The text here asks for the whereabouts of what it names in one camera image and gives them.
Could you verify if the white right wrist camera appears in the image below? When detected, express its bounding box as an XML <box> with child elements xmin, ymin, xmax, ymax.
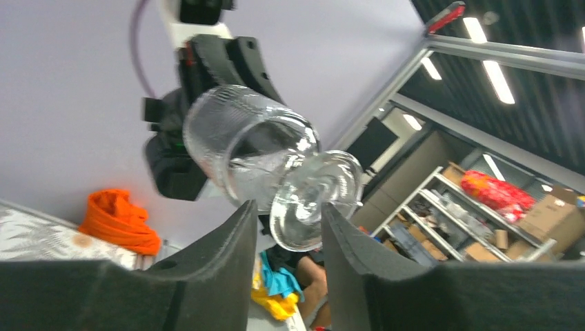
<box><xmin>155</xmin><ymin>0</ymin><xmax>236</xmax><ymax>49</ymax></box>

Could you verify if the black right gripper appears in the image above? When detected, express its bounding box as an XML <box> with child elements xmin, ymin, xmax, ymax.
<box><xmin>142</xmin><ymin>34</ymin><xmax>284</xmax><ymax>201</ymax></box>

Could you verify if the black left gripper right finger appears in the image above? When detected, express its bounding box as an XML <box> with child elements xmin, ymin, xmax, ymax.
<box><xmin>321</xmin><ymin>203</ymin><xmax>584</xmax><ymax>330</ymax></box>

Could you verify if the clear wine glass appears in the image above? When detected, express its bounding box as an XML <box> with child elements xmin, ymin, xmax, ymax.
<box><xmin>183</xmin><ymin>85</ymin><xmax>363</xmax><ymax>252</ymax></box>

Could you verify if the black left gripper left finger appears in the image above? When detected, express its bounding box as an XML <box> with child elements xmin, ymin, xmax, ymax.
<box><xmin>1</xmin><ymin>201</ymin><xmax>257</xmax><ymax>330</ymax></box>

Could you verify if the floral table mat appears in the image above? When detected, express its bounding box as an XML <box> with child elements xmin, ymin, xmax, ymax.
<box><xmin>1</xmin><ymin>200</ymin><xmax>154</xmax><ymax>270</ymax></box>

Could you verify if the red patterned bag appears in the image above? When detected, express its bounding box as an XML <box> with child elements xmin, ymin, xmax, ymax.
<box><xmin>460</xmin><ymin>170</ymin><xmax>535</xmax><ymax>223</ymax></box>

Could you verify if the orange cloth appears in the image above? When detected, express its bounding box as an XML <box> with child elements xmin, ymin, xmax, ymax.
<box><xmin>78</xmin><ymin>189</ymin><xmax>162</xmax><ymax>256</ymax></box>

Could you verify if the cardboard box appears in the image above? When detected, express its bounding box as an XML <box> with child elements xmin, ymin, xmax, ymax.
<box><xmin>517</xmin><ymin>192</ymin><xmax>584</xmax><ymax>254</ymax></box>

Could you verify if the metal storage shelf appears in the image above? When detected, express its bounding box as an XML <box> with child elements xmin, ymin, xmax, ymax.
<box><xmin>372</xmin><ymin>165</ymin><xmax>584</xmax><ymax>264</ymax></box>

